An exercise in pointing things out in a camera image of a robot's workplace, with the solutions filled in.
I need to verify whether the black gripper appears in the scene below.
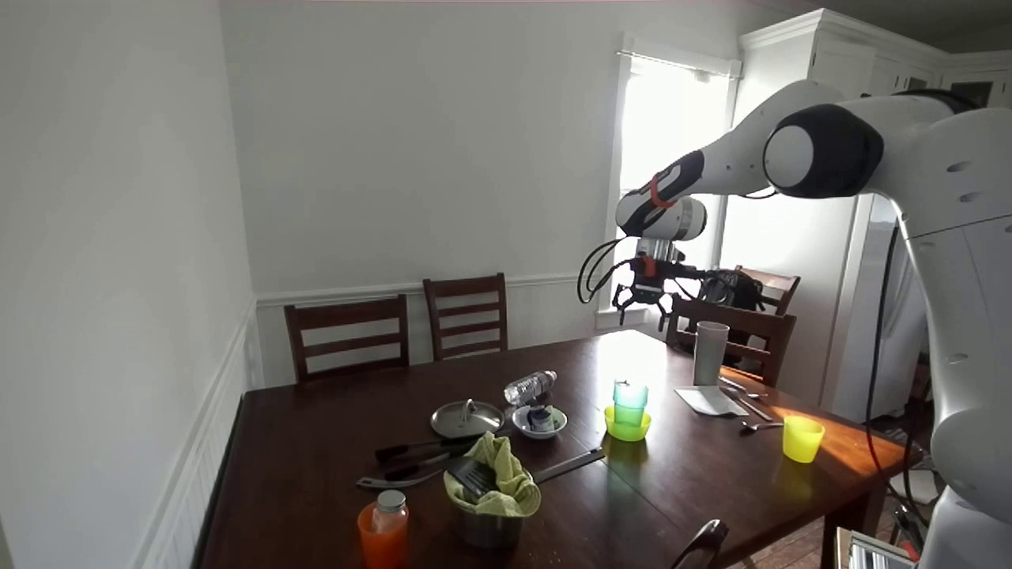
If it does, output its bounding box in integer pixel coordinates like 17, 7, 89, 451
629, 252, 680, 325

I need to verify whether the translucent green cup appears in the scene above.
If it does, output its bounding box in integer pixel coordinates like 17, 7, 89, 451
610, 377, 654, 429

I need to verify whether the yellow plastic cup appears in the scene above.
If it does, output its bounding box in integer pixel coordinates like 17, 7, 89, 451
778, 410, 827, 467

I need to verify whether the white tumbler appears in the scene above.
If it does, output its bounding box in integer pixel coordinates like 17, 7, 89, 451
689, 320, 732, 388

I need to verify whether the black bag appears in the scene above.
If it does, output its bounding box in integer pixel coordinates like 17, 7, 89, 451
700, 269, 769, 315

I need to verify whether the white paper napkin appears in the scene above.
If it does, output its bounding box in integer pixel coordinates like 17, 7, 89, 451
673, 384, 745, 420

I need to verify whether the silver metal utensil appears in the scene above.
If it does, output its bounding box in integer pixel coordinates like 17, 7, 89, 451
722, 379, 780, 425

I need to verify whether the clear plastic water bottle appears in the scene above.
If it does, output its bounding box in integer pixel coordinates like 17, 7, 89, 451
498, 367, 562, 410

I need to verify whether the white refrigerator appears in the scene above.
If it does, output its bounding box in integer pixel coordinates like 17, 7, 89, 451
722, 188, 930, 425

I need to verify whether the white bowl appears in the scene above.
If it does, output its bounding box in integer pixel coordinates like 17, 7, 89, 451
506, 401, 573, 444

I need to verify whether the bright window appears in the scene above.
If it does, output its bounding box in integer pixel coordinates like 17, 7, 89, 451
605, 44, 738, 320

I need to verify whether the metal pot lid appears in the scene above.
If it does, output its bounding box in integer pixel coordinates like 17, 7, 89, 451
427, 395, 506, 444

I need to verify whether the yellow-green cloth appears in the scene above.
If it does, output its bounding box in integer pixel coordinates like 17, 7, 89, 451
438, 429, 544, 521

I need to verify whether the metal pot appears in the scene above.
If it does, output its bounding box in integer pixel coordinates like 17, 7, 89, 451
447, 462, 540, 552

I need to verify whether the black spatula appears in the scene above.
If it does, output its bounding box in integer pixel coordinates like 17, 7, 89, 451
372, 435, 478, 470

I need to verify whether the tall white cabinet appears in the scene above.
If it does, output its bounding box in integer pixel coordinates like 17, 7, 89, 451
738, 7, 952, 115

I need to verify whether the dark metal ladle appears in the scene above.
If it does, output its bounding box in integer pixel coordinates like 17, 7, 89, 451
353, 451, 469, 495

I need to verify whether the robot mounting stand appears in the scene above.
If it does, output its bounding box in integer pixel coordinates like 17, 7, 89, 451
833, 524, 920, 569

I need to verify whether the orange juice bottle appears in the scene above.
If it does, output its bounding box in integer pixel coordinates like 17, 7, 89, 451
353, 488, 410, 569

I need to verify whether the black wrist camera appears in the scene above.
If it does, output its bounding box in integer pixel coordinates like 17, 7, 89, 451
612, 263, 700, 303

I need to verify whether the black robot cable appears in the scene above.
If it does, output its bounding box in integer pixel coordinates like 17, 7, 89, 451
573, 224, 930, 498

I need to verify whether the white glass-door wall cabinet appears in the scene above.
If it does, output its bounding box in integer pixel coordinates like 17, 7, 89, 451
927, 52, 1012, 109

